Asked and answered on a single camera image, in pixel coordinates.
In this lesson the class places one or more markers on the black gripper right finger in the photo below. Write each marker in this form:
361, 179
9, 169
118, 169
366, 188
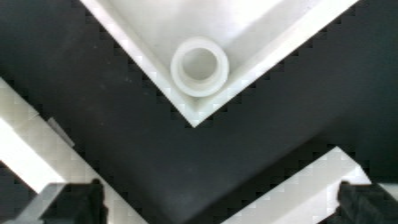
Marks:
368, 205

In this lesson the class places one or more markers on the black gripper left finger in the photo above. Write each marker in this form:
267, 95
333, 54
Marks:
68, 204

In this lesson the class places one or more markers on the white square tabletop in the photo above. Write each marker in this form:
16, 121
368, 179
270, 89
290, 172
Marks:
207, 43

